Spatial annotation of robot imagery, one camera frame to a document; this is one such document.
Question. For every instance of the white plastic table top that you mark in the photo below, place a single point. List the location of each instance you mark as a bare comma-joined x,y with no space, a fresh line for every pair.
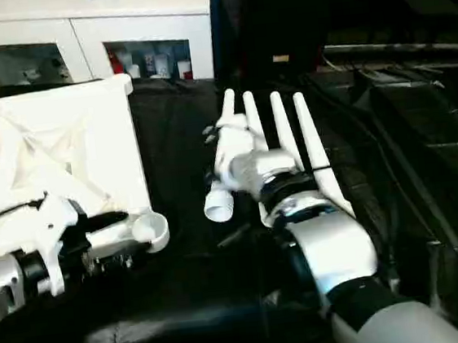
85,125

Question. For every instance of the white plastic table leg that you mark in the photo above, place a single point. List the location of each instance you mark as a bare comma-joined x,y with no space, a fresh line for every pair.
317,150
252,115
286,132
216,205

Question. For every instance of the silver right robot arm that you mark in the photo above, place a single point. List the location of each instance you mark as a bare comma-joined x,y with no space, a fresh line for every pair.
335,242

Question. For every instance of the black mat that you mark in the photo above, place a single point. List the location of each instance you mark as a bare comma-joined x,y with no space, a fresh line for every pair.
186,307

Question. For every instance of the white cabinet with glass doors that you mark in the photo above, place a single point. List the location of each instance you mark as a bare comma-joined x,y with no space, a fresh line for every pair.
87,35

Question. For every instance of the blue upright panel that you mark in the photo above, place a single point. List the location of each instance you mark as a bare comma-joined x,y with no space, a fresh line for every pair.
215,17

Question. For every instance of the small tan block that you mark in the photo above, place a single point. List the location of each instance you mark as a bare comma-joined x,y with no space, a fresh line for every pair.
280,58

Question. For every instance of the long metal rod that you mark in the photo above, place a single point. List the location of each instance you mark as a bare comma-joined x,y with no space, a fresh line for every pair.
404,47

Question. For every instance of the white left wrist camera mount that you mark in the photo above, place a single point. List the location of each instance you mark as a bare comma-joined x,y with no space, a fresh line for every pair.
52,239

